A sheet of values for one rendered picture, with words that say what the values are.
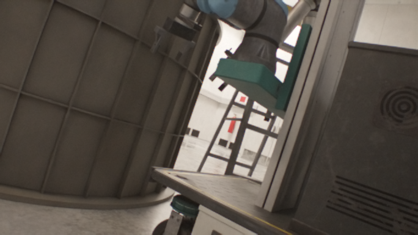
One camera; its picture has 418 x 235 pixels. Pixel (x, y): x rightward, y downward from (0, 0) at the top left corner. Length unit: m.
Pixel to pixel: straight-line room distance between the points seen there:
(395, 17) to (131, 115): 8.42
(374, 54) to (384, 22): 8.42
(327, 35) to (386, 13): 8.39
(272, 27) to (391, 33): 8.19
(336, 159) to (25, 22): 1.17
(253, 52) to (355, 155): 0.40
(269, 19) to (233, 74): 0.20
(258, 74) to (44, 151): 0.92
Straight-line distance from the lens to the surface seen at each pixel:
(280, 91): 0.99
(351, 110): 0.81
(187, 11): 1.20
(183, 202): 0.96
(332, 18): 1.04
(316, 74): 0.97
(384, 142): 0.79
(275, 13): 0.96
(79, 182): 1.44
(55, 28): 1.32
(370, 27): 9.28
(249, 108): 1.83
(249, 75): 0.86
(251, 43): 0.92
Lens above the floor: 0.50
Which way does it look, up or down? 1 degrees up
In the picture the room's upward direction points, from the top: 19 degrees clockwise
